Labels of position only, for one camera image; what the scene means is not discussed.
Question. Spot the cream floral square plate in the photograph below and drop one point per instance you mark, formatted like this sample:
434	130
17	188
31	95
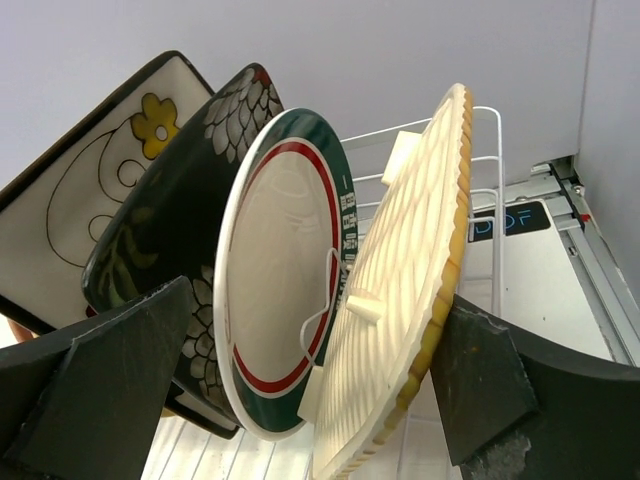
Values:
54	214

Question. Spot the aluminium frame rail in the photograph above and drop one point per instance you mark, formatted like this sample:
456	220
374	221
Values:
602	280

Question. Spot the green rimmed white plate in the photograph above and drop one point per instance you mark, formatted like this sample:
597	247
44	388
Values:
289	231

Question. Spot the blue label sticker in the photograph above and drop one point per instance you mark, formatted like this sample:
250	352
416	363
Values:
519	219

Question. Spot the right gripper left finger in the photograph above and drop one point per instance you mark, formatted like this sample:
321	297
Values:
84	401

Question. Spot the orange woven square plate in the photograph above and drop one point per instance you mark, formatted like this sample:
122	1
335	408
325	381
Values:
398	293

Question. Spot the black floral square plate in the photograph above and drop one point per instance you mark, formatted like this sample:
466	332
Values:
169	226

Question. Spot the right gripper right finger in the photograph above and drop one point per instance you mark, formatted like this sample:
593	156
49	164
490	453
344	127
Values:
515	405

